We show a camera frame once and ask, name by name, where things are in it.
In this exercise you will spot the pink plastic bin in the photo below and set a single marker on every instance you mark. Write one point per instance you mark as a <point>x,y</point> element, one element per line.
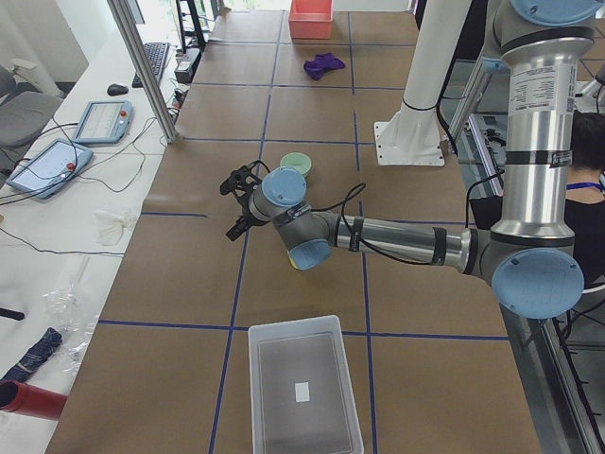
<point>310,19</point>

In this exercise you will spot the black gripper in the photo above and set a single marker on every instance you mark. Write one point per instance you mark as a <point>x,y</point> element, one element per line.
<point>245,218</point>

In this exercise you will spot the purple cloth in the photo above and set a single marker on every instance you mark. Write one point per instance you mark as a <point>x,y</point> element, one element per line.
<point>322,64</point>

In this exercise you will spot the near teach pendant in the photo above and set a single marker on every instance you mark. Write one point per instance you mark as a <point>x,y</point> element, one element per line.
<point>51,169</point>

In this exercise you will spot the white crumpled cloth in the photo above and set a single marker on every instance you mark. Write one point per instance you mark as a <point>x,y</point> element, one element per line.
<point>111,225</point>

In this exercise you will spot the mint green bowl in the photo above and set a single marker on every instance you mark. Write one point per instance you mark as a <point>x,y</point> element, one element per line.
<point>298,161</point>

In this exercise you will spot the crumpled clear plastic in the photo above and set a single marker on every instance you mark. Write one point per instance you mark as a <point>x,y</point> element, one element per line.
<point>73,321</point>

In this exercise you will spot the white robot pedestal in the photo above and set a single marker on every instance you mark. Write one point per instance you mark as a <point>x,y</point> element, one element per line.
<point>412,136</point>

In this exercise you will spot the aluminium frame post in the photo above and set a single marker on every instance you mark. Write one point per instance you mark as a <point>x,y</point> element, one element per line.
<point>125,22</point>

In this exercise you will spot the grey office chair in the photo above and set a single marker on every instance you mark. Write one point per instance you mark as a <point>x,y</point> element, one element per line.
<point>29,99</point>

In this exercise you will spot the dark blue folded umbrella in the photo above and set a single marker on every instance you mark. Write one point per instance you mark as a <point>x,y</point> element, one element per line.
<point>35,357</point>

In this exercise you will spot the black keyboard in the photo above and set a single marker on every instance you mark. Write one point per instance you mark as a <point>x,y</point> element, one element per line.
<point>157,54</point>

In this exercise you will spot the clear plastic bin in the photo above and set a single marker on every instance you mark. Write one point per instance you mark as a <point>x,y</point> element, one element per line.
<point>302,398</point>

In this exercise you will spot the red cylinder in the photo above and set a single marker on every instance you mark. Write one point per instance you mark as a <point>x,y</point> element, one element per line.
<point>22,398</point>

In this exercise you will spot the seated person black shirt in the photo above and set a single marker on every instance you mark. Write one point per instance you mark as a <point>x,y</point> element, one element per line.
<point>584,199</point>

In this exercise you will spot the yellow plastic cup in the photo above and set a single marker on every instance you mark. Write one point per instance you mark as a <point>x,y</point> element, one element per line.
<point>293,263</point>

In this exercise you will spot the teach pendant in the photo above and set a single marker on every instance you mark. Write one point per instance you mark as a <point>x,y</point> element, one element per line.
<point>51,169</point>
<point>103,123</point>

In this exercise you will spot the black computer mouse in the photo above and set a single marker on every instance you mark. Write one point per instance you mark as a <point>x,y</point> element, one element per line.
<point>116,89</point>

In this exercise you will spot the far teach pendant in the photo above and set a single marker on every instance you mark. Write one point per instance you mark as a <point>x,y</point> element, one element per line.
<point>103,123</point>

